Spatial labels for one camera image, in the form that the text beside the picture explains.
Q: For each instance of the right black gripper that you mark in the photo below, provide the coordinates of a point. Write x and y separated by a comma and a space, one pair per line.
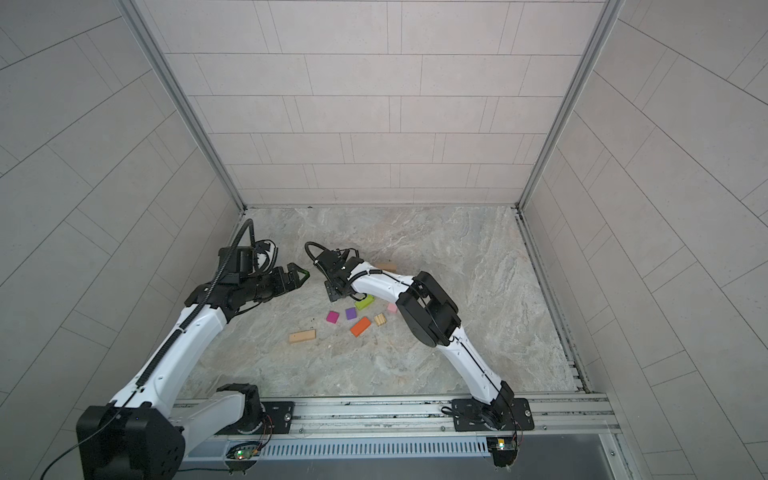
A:
331, 288

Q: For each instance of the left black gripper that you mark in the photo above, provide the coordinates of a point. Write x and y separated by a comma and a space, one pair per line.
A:
289, 284

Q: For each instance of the natural wood long block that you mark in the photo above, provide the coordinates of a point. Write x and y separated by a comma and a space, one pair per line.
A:
302, 336
390, 267

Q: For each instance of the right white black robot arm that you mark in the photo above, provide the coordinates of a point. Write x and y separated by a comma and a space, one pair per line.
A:
433, 318

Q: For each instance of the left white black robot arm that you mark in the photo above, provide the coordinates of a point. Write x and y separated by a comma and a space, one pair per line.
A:
136, 435

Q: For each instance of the lime green block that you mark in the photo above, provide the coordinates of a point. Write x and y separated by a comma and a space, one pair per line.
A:
365, 302

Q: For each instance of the orange block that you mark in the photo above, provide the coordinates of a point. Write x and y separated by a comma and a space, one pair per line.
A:
360, 326

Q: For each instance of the right corrugated black conduit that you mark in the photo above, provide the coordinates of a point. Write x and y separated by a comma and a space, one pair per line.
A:
314, 251

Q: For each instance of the left controller board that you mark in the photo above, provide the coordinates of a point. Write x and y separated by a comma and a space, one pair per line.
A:
244, 452

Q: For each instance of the controller board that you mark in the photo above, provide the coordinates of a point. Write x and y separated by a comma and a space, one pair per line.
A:
503, 450
244, 452

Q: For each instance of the right controller board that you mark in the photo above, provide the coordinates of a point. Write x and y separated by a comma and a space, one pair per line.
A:
503, 450

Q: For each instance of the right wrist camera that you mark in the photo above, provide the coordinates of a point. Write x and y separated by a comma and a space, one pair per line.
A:
339, 259

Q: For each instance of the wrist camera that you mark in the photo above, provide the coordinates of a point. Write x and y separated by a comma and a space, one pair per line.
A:
238, 262
339, 259

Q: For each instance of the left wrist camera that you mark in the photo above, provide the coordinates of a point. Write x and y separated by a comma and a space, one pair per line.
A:
238, 262

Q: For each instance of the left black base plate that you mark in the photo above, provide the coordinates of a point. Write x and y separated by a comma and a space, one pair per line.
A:
277, 419

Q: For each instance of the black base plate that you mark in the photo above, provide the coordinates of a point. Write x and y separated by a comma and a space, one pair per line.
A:
277, 419
470, 415

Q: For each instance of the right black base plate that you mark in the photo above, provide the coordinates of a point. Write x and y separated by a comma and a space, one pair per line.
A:
470, 415

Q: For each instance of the left aluminium corner post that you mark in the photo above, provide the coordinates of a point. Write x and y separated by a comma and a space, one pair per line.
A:
139, 28

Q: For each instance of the aluminium corner post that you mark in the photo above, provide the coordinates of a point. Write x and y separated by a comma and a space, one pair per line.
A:
605, 22
139, 28

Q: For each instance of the aluminium mounting rail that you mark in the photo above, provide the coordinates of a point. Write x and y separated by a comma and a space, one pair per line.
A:
427, 416

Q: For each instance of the right aluminium corner post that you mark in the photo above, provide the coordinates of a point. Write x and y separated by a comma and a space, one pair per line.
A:
605, 22

